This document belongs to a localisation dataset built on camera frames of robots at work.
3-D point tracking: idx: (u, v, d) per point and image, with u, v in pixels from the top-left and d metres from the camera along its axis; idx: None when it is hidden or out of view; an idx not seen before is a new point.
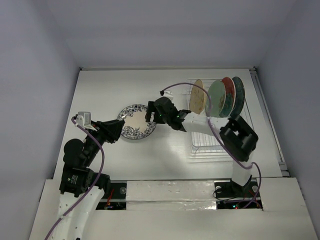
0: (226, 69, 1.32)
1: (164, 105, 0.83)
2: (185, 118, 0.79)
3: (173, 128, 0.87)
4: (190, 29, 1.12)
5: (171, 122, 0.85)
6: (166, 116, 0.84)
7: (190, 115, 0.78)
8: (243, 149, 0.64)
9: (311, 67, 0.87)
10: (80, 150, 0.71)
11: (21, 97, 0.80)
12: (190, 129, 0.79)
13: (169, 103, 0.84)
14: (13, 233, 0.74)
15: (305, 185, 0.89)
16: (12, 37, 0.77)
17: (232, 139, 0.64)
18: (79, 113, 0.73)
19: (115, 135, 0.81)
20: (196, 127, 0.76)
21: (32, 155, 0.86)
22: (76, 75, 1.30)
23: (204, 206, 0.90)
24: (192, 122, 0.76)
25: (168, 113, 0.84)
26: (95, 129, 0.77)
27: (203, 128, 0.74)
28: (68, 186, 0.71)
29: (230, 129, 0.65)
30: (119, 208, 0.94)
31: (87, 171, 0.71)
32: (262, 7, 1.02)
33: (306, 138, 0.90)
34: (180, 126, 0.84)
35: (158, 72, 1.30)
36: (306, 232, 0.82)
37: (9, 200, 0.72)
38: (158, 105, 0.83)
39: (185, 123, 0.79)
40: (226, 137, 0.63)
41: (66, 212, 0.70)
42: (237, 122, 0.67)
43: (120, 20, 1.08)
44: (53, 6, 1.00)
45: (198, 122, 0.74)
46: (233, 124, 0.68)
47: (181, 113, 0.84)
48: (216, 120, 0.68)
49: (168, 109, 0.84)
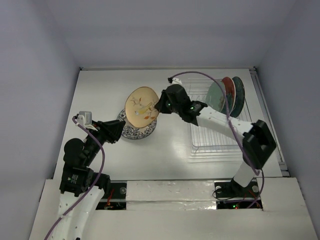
0: (226, 69, 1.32)
1: (177, 94, 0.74)
2: (201, 112, 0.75)
3: (184, 120, 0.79)
4: (190, 29, 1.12)
5: (183, 114, 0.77)
6: (178, 105, 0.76)
7: (207, 109, 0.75)
8: (260, 157, 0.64)
9: (312, 66, 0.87)
10: (81, 150, 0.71)
11: (20, 96, 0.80)
12: (203, 124, 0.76)
13: (183, 92, 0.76)
14: (13, 232, 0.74)
15: (306, 185, 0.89)
16: (12, 38, 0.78)
17: (254, 146, 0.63)
18: (80, 112, 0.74)
19: (115, 135, 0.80)
20: (213, 124, 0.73)
21: (33, 155, 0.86)
22: (76, 75, 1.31)
23: (204, 206, 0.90)
24: (209, 118, 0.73)
25: (181, 102, 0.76)
26: (95, 129, 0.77)
27: (221, 127, 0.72)
28: (68, 186, 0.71)
29: (252, 135, 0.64)
30: (119, 208, 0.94)
31: (87, 171, 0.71)
32: (262, 7, 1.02)
33: (307, 137, 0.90)
34: (191, 119, 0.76)
35: (158, 71, 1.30)
36: (306, 232, 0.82)
37: (9, 200, 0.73)
38: (171, 93, 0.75)
39: (198, 117, 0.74)
40: (249, 142, 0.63)
41: (65, 212, 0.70)
42: (260, 128, 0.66)
43: (119, 20, 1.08)
44: (53, 7, 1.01)
45: (217, 120, 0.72)
46: (254, 130, 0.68)
47: (195, 105, 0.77)
48: (238, 123, 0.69)
49: (181, 98, 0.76)
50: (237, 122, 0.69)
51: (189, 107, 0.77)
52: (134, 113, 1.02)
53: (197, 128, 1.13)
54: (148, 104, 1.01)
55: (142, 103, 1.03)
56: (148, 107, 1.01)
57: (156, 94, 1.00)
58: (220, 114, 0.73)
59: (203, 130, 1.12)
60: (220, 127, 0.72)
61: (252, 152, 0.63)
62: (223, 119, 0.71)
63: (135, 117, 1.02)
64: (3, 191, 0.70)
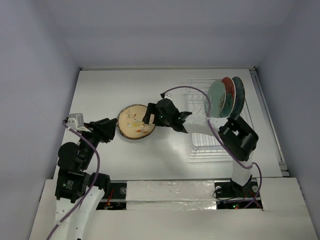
0: (226, 68, 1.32)
1: (166, 107, 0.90)
2: (186, 119, 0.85)
3: (175, 129, 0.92)
4: (190, 29, 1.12)
5: (173, 124, 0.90)
6: (168, 116, 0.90)
7: (190, 116, 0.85)
8: (239, 148, 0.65)
9: (312, 66, 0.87)
10: (76, 155, 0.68)
11: (20, 97, 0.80)
12: (191, 129, 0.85)
13: (170, 105, 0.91)
14: (13, 233, 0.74)
15: (306, 185, 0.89)
16: (12, 39, 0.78)
17: (231, 138, 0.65)
18: (70, 116, 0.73)
19: (109, 134, 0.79)
20: (197, 128, 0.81)
21: (33, 155, 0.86)
22: (76, 75, 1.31)
23: (204, 206, 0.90)
24: (192, 122, 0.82)
25: (169, 114, 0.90)
26: (88, 130, 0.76)
27: (204, 128, 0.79)
28: (64, 192, 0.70)
29: (228, 128, 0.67)
30: (119, 208, 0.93)
31: (83, 176, 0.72)
32: (262, 7, 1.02)
33: (306, 137, 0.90)
34: (181, 128, 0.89)
35: (158, 71, 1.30)
36: (306, 232, 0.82)
37: (9, 200, 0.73)
38: (160, 106, 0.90)
39: (185, 123, 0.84)
40: (225, 135, 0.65)
41: (63, 218, 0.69)
42: (236, 121, 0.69)
43: (120, 21, 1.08)
44: (53, 7, 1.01)
45: (198, 122, 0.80)
46: (233, 124, 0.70)
47: (183, 115, 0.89)
48: (216, 120, 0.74)
49: (170, 110, 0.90)
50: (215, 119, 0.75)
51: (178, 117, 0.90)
52: (126, 124, 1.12)
53: None
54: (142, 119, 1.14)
55: (136, 118, 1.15)
56: (141, 122, 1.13)
57: None
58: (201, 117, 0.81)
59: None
60: (204, 128, 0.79)
61: (231, 144, 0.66)
62: (203, 119, 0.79)
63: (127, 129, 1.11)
64: (3, 191, 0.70)
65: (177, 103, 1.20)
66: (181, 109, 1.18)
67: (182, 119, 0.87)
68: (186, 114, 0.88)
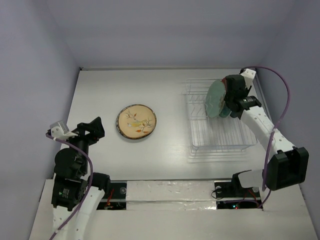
0: (226, 68, 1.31)
1: (235, 80, 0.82)
2: (250, 108, 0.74)
3: (232, 109, 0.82)
4: (190, 29, 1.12)
5: (232, 102, 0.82)
6: (232, 92, 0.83)
7: (257, 109, 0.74)
8: (278, 181, 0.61)
9: (312, 66, 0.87)
10: (73, 161, 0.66)
11: (19, 97, 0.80)
12: (246, 121, 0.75)
13: (241, 82, 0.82)
14: (14, 232, 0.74)
15: (306, 186, 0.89)
16: (12, 39, 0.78)
17: (280, 168, 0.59)
18: (52, 126, 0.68)
19: (100, 132, 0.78)
20: (254, 125, 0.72)
21: (33, 155, 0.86)
22: (76, 75, 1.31)
23: (204, 206, 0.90)
24: (254, 118, 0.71)
25: (235, 90, 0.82)
26: (76, 135, 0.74)
27: (261, 132, 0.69)
28: (60, 200, 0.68)
29: (287, 159, 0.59)
30: (119, 208, 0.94)
31: (80, 182, 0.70)
32: (262, 7, 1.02)
33: (306, 137, 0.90)
34: (237, 109, 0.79)
35: (158, 71, 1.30)
36: (306, 231, 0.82)
37: (9, 200, 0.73)
38: (230, 78, 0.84)
39: (245, 111, 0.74)
40: (278, 162, 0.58)
41: (60, 226, 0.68)
42: (299, 155, 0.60)
43: (119, 21, 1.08)
44: (53, 7, 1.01)
45: (260, 122, 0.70)
46: (292, 154, 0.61)
47: (248, 99, 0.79)
48: (279, 139, 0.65)
49: (237, 87, 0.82)
50: (279, 137, 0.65)
51: (243, 98, 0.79)
52: (126, 124, 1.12)
53: (197, 128, 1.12)
54: (143, 119, 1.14)
55: (136, 118, 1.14)
56: (141, 122, 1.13)
57: (149, 113, 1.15)
58: (267, 119, 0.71)
59: (203, 130, 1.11)
60: (261, 133, 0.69)
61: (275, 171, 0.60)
62: (268, 127, 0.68)
63: (127, 128, 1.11)
64: (3, 191, 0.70)
65: (177, 103, 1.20)
66: (181, 109, 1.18)
67: (246, 102, 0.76)
68: (254, 102, 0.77)
